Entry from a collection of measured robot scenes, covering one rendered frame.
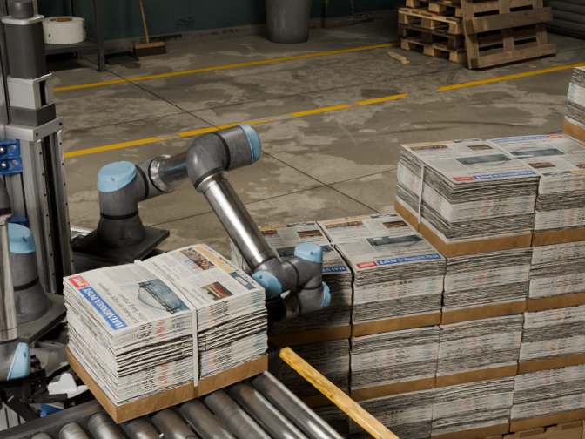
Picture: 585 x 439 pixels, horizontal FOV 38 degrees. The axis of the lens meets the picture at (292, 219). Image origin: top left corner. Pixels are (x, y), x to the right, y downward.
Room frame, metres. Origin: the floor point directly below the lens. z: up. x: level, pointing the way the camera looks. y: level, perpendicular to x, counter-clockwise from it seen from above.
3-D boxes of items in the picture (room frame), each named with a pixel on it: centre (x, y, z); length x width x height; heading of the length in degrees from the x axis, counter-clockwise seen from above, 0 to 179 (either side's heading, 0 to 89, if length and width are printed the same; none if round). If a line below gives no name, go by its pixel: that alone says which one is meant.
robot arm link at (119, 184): (2.44, 0.53, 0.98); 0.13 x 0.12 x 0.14; 136
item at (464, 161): (2.51, -0.53, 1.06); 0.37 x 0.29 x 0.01; 18
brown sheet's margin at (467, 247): (2.51, -0.53, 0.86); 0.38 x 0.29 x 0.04; 18
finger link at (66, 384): (1.63, 0.50, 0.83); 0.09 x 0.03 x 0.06; 96
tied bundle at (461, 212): (2.51, -0.53, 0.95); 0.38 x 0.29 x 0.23; 18
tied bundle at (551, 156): (2.59, -0.82, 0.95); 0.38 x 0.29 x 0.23; 16
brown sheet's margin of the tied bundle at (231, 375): (1.79, 0.20, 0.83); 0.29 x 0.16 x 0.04; 35
